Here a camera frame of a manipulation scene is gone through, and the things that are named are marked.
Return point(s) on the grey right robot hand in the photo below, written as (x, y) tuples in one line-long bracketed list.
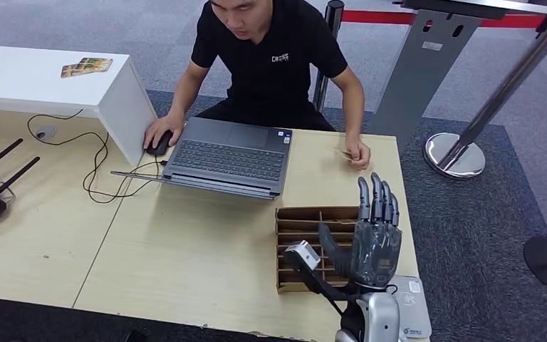
[(375, 255)]

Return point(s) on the person's right hand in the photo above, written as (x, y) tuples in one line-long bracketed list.
[(162, 125)]

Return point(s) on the person's left hand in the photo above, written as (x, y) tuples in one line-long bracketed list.
[(359, 153)]

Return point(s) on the golden patterned ID card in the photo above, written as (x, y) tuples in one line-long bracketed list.
[(342, 154)]

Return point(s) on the black computer mouse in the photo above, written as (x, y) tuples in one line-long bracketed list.
[(159, 150)]

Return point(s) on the person's right forearm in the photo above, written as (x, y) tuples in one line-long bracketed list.
[(184, 96)]

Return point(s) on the person's left forearm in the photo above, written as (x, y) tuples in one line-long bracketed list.
[(356, 115)]

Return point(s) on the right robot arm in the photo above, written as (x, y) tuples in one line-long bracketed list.
[(379, 316)]

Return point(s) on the white card reader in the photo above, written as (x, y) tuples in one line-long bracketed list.
[(417, 307)]

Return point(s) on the brown wooden card organizer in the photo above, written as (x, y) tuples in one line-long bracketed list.
[(297, 226)]

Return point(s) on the person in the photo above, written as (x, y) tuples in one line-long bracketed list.
[(269, 80)]

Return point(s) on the grey laptop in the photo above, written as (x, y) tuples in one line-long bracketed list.
[(231, 158)]

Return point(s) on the grey sign stand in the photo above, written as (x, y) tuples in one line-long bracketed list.
[(420, 80)]

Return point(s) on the white desk shelf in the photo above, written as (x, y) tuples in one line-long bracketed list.
[(42, 80)]

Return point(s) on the red barrier belt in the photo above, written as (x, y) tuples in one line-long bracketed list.
[(377, 18)]

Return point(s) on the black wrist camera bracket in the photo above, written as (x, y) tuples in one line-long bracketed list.
[(320, 285)]

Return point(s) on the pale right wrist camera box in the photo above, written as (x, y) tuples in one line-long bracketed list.
[(302, 255)]

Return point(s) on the chrome stanchion post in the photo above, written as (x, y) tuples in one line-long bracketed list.
[(453, 158)]

